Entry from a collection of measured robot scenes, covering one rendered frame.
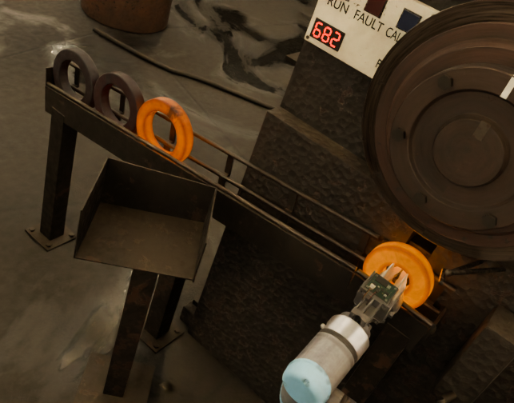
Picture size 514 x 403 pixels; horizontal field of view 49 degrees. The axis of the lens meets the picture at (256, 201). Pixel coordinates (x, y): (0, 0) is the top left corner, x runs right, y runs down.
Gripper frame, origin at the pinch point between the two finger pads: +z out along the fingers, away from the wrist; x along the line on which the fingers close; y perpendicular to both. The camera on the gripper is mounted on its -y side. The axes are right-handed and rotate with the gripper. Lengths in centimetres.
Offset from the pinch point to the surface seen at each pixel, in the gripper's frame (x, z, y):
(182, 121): 66, -1, 1
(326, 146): 30.4, 10.6, 9.4
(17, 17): 271, 64, -99
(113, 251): 51, -38, -4
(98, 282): 82, -26, -70
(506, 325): -22.7, 1.0, 4.9
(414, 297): -5.4, -1.8, -1.9
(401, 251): 2.0, 0.5, 5.9
